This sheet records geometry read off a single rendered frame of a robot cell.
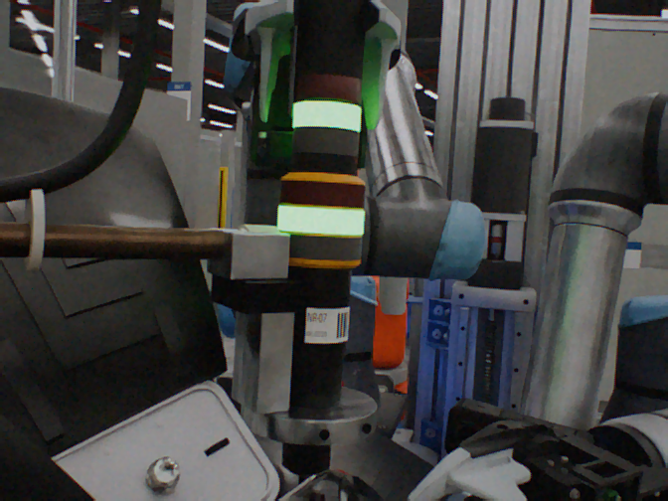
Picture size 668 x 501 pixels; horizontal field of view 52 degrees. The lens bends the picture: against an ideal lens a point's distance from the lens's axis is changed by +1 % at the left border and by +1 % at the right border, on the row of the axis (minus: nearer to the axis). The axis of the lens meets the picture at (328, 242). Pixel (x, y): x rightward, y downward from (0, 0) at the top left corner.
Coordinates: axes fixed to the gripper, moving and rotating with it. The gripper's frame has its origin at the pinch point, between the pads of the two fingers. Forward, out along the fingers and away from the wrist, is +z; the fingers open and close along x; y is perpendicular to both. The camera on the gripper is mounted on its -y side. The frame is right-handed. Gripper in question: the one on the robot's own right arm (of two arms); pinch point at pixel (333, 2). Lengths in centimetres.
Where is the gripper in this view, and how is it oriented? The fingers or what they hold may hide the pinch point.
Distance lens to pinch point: 34.6
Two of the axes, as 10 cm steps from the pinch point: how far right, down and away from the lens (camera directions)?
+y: -0.6, 10.0, 0.5
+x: -9.9, -0.5, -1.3
